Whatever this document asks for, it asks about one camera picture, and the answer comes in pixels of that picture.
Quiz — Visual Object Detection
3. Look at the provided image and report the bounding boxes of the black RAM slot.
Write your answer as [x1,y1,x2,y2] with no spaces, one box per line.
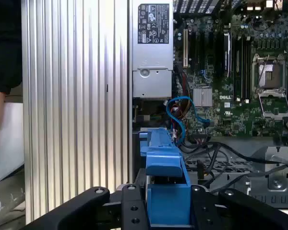
[233,35,241,101]
[246,35,253,101]

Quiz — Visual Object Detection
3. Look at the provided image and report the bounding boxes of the silver finned heat sink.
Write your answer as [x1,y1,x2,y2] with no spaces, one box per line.
[193,87,213,107]

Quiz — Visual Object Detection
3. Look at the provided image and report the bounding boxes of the silver power supply box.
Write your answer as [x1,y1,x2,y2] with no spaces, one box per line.
[132,0,173,99]

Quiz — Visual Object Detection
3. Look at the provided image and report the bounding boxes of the black expansion slot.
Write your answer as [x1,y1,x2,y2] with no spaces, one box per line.
[190,31,197,72]
[199,31,206,72]

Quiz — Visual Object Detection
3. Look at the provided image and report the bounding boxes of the person's dark clothed trunk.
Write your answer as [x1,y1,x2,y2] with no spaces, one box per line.
[0,0,23,95]

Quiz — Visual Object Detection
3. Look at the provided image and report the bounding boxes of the CPU socket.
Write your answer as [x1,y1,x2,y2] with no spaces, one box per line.
[252,54,288,91]

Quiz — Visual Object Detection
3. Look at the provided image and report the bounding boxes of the thin black round cable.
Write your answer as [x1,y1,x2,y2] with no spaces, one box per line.
[206,164,288,195]

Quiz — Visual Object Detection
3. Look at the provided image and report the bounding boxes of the green motherboard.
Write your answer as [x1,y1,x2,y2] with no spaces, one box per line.
[172,0,288,138]

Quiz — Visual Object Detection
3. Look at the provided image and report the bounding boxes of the blue data wire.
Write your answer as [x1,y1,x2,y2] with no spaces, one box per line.
[166,96,211,147]

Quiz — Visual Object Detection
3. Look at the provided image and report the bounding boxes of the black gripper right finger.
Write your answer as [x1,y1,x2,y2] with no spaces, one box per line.
[191,184,288,230]

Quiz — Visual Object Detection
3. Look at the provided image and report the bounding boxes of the white expansion slot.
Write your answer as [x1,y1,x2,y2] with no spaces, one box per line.
[182,28,189,68]

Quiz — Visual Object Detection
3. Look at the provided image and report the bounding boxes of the open PC case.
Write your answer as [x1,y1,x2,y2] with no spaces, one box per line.
[127,0,288,209]

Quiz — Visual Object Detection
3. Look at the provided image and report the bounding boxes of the metal socket cover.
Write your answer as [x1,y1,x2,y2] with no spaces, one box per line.
[257,90,288,120]

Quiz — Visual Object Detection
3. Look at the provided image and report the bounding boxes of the red and black wires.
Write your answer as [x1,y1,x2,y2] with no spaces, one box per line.
[171,71,192,135]

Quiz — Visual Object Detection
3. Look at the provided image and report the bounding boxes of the thin wire locking lever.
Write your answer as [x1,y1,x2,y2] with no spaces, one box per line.
[258,54,270,82]

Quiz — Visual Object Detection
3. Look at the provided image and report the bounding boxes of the perforated silver drive cage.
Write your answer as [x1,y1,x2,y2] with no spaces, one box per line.
[184,145,288,209]

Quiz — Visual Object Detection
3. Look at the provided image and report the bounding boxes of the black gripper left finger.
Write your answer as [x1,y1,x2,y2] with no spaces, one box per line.
[20,167,150,230]

